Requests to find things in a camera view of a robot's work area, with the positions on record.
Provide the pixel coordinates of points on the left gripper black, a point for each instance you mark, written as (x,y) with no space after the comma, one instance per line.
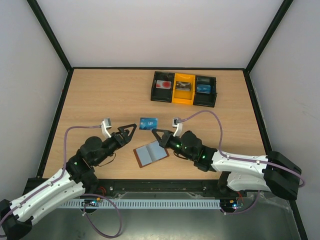
(126,139)

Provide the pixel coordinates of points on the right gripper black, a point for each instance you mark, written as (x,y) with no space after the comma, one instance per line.
(166,139)

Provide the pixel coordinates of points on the brown leather card holder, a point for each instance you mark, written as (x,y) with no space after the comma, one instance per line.
(149,154)

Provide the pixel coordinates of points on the blue VIP card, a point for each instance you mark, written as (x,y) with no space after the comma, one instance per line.
(148,123)

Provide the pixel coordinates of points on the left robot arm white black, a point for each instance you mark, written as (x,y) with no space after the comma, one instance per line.
(75,179)

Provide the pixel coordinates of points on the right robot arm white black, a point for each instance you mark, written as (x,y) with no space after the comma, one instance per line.
(273,172)

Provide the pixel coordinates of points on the red white card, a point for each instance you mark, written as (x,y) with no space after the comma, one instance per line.
(163,84)

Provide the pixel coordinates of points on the dark black card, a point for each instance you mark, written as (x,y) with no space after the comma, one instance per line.
(183,86)

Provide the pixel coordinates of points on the blue card in bin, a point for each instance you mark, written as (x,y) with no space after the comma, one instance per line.
(203,88)

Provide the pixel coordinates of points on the yellow middle bin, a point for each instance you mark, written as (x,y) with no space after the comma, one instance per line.
(184,97)

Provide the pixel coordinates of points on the left black bin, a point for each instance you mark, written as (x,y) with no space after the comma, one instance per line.
(162,95)

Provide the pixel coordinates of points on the black bin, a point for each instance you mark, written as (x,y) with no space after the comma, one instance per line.
(162,95)
(206,100)

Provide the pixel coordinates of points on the right black bin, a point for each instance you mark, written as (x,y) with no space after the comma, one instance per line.
(206,100)

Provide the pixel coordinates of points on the left controller board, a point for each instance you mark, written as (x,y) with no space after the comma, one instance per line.
(92,202)

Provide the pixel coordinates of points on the controller board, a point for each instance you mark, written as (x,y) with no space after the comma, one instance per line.
(230,205)
(92,202)

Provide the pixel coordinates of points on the right controller board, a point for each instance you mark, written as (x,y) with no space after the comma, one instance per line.
(230,205)

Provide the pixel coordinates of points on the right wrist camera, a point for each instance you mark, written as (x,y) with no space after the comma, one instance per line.
(178,125)

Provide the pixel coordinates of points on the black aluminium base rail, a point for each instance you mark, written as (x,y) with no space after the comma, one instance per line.
(208,188)

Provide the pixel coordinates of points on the light blue slotted cable duct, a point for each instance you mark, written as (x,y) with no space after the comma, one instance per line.
(198,204)

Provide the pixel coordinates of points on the black cage frame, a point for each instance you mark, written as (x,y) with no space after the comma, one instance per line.
(34,182)

